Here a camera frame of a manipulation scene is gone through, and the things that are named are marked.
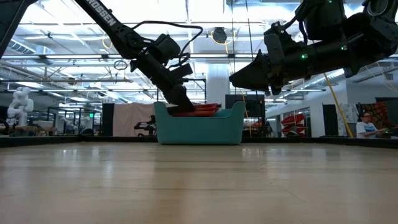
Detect red Orville popcorn bag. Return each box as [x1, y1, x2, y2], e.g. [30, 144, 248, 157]
[169, 108, 219, 118]
[191, 103, 221, 110]

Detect narrow black panel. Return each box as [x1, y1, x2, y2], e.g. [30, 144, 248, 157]
[101, 103, 115, 138]

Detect black ceiling cable reel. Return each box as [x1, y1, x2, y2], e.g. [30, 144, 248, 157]
[212, 27, 228, 45]

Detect white humanoid robot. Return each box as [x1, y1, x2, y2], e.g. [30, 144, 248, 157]
[6, 86, 34, 128]

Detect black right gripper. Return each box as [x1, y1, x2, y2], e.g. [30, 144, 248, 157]
[229, 42, 330, 96]

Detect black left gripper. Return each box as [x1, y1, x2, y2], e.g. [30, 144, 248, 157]
[132, 52, 196, 113]

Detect floral patterned fabric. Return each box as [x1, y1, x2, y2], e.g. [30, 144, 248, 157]
[360, 102, 389, 133]

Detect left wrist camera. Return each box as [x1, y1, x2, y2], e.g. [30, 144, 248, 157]
[170, 63, 194, 81]

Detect black metal table frame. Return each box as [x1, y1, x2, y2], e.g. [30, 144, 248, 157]
[0, 136, 398, 149]

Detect black power cable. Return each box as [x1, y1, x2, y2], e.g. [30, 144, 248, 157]
[244, 0, 259, 96]

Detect teal plastic basket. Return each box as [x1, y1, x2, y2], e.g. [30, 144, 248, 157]
[154, 101, 248, 146]

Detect pink cloth panel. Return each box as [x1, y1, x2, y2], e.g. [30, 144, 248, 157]
[112, 103, 156, 138]

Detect black screen panel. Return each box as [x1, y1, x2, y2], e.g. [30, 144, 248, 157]
[225, 94, 266, 139]

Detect person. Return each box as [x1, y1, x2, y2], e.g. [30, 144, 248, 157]
[356, 111, 388, 139]

